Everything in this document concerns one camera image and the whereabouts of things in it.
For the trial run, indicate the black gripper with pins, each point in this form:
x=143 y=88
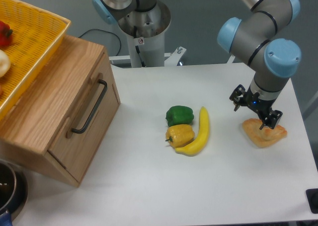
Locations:
x=263 y=108

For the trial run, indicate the wooden top drawer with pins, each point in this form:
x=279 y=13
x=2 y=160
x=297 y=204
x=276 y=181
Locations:
x=84 y=129

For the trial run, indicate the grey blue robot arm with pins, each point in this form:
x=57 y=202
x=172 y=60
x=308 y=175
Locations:
x=274 y=61

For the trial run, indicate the wooden drawer cabinet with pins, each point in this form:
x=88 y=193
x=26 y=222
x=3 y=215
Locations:
x=29 y=129

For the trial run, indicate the triangular pastry bread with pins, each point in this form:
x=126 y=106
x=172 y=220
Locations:
x=264 y=137

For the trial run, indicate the yellow banana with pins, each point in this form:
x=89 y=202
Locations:
x=196 y=146

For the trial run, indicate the green bell pepper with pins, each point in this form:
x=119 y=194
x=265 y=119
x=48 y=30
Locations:
x=178 y=114

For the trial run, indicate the yellow bell pepper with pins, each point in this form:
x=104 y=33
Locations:
x=179 y=135

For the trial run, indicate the black table corner device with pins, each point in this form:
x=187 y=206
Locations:
x=312 y=197

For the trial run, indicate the yellow plastic basket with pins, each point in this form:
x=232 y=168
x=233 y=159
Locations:
x=37 y=33

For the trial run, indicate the dark metal pot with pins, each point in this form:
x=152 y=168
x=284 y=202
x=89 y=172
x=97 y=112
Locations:
x=13 y=192

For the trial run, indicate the white round vegetable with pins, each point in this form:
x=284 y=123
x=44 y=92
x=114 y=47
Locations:
x=4 y=63

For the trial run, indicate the red bell pepper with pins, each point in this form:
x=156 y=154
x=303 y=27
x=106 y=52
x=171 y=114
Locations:
x=5 y=34

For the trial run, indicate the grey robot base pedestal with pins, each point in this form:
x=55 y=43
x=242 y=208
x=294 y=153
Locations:
x=145 y=30

